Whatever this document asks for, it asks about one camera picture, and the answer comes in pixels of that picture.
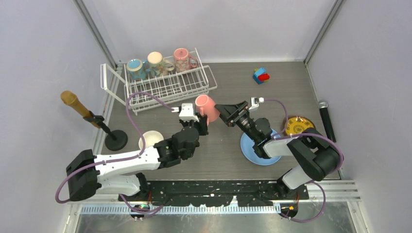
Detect cream floral bowl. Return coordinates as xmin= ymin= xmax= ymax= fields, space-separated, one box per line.
xmin=138 ymin=131 xmax=164 ymax=149

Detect cream floral cup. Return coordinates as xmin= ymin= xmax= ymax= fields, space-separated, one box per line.
xmin=147 ymin=51 xmax=175 ymax=77

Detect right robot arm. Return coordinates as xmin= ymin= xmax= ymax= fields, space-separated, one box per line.
xmin=215 ymin=101 xmax=343 ymax=199

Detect colourful toy blocks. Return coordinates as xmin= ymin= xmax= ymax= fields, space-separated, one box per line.
xmin=253 ymin=67 xmax=270 ymax=84

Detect blue plate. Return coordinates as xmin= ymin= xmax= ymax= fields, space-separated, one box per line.
xmin=240 ymin=133 xmax=281 ymax=166

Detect pink mug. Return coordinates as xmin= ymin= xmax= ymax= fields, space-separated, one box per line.
xmin=195 ymin=94 xmax=220 ymax=125

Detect black microphone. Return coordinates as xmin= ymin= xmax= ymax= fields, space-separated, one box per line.
xmin=318 ymin=100 xmax=337 ymax=142

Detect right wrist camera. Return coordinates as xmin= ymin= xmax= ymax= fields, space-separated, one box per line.
xmin=248 ymin=97 xmax=264 ymax=112

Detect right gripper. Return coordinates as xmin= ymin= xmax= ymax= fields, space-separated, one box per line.
xmin=215 ymin=100 xmax=259 ymax=142

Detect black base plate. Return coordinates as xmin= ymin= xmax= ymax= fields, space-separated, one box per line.
xmin=125 ymin=180 xmax=309 ymax=207

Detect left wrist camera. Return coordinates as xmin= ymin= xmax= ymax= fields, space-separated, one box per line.
xmin=171 ymin=103 xmax=199 ymax=122

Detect white wire dish rack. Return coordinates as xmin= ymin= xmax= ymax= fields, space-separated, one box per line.
xmin=100 ymin=49 xmax=218 ymax=114

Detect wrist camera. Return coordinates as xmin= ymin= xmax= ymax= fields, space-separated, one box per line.
xmin=248 ymin=97 xmax=264 ymax=112
xmin=171 ymin=103 xmax=199 ymax=122

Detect pink patterned cup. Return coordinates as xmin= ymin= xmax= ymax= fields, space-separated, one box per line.
xmin=173 ymin=48 xmax=199 ymax=72

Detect gold microphone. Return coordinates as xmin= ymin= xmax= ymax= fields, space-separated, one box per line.
xmin=60 ymin=90 xmax=128 ymax=151

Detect yellow patterned plate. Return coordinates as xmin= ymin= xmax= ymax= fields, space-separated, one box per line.
xmin=284 ymin=116 xmax=316 ymax=135

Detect blue mug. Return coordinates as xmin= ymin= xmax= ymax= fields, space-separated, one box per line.
xmin=126 ymin=59 xmax=150 ymax=81

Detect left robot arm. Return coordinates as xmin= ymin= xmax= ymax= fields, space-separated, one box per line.
xmin=66 ymin=116 xmax=208 ymax=201

